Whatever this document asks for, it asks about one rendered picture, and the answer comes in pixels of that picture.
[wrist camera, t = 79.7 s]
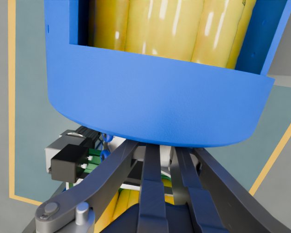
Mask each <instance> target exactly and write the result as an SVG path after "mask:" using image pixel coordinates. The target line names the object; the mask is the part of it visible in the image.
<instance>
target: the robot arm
mask: <svg viewBox="0 0 291 233"><path fill-rule="evenodd" d="M169 158H170V159H169ZM138 159H144V161H143V168H142V175H141V182H140V190H139V199H138V203H136V204H134V205H132V206H131V207H129V208H128V209H127V210H126V211H125V212H123V213H122V214H121V215H120V216H118V217H117V218H116V219H115V220H114V221H112V222H111V223H110V224H109V225H108V226H106V227H105V228H104V229H103V230H102V231H101V232H99V233H291V229H290V228H288V227H287V226H285V225H284V224H283V223H281V222H280V221H279V220H277V219H276V218H275V217H273V216H272V215H271V214H270V213H269V212H268V211H267V210H266V209H265V208H264V207H263V206H262V205H261V204H260V203H259V202H258V201H257V200H256V199H255V198H254V197H253V196H252V195H251V194H250V193H249V192H248V191H247V190H246V189H245V188H244V187H243V186H242V185H241V184H240V183H239V182H238V181H237V180H236V179H235V178H234V177H233V176H232V175H231V174H230V173H229V172H228V171H227V170H226V169H225V168H224V167H223V166H222V165H221V164H220V163H219V162H218V161H217V160H216V159H215V158H214V157H213V156H212V155H211V154H210V153H209V152H208V151H207V150H206V149H204V148H203V147H194V148H189V147H173V146H164V145H157V144H150V143H145V142H140V141H133V140H129V139H126V140H125V141H124V142H123V143H122V144H120V145H119V146H118V147H117V148H116V149H115V150H114V151H113V152H112V153H111V154H110V155H109V156H108V157H107V158H106V159H104V160H103V161H102V162H101V163H100V164H99V165H98V166H97V167H96V168H95V169H94V170H93V171H92V172H91V173H90V174H89V175H87V176H86V177H85V178H84V179H83V180H82V181H81V182H80V183H79V184H77V185H75V186H73V187H71V188H69V189H67V190H66V191H64V192H62V193H60V194H58V195H56V196H54V197H52V198H50V199H48V200H47V201H45V202H44V203H42V204H41V205H40V206H39V207H38V208H37V209H36V212H35V220H36V233H94V227H95V224H96V222H97V221H98V220H99V218H100V217H101V216H102V214H103V213H104V211H105V210H106V208H107V206H108V205H109V203H110V202H111V200H112V199H113V197H114V196H115V194H116V193H117V191H118V190H119V188H120V187H121V185H122V184H123V182H124V181H125V179H126V178H127V176H128V175H129V173H130V172H131V170H132V169H133V167H134V166H135V164H136V163H137V160H138ZM161 160H162V161H166V162H167V161H169V164H168V168H170V176H171V184H172V191H173V198H174V205H173V204H171V203H168V202H165V196H164V183H163V182H162V178H161ZM201 166H202V168H201Z"/></svg>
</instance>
